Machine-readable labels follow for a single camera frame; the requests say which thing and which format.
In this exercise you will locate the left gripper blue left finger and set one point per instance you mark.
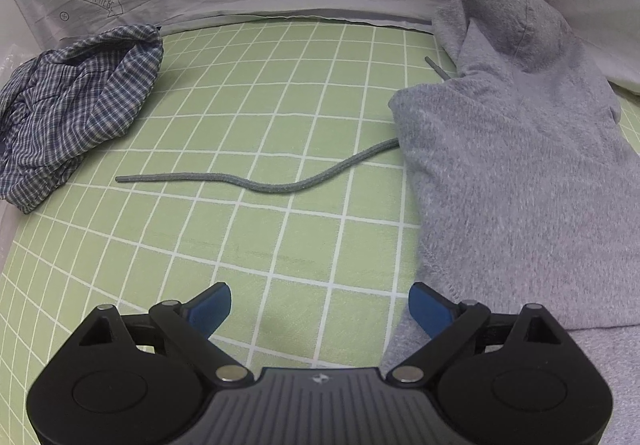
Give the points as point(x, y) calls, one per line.
point(199, 317)

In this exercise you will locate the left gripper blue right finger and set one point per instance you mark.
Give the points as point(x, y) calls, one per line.
point(440, 317)

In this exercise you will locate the grey zip hoodie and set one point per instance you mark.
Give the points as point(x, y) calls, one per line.
point(526, 189)

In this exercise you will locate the green grid mat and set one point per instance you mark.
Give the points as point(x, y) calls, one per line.
point(264, 158)

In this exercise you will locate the blue checked shirt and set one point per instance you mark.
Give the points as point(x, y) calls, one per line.
point(58, 106)

